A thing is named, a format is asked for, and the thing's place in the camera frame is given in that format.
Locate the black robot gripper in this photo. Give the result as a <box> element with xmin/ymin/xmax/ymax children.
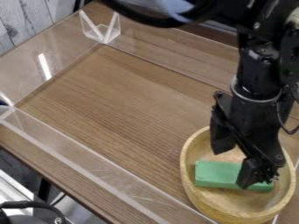
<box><xmin>209</xmin><ymin>78</ymin><xmax>285</xmax><ymax>189</ymax></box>

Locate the green rectangular block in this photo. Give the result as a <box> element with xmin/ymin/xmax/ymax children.
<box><xmin>193</xmin><ymin>159</ymin><xmax>275</xmax><ymax>193</ymax></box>

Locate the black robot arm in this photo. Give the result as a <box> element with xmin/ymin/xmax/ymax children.
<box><xmin>102</xmin><ymin>0</ymin><xmax>299</xmax><ymax>189</ymax></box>

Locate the brown wooden bowl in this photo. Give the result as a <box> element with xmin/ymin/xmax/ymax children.
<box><xmin>180</xmin><ymin>127</ymin><xmax>296</xmax><ymax>224</ymax></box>

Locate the black table leg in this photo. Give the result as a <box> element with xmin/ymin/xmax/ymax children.
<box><xmin>37</xmin><ymin>178</ymin><xmax>52</xmax><ymax>201</ymax></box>

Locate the clear acrylic tray wall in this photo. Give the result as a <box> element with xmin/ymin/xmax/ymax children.
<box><xmin>0</xmin><ymin>9</ymin><xmax>299</xmax><ymax>224</ymax></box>

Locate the black cable loop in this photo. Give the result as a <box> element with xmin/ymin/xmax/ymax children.
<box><xmin>0</xmin><ymin>200</ymin><xmax>65</xmax><ymax>224</ymax></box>

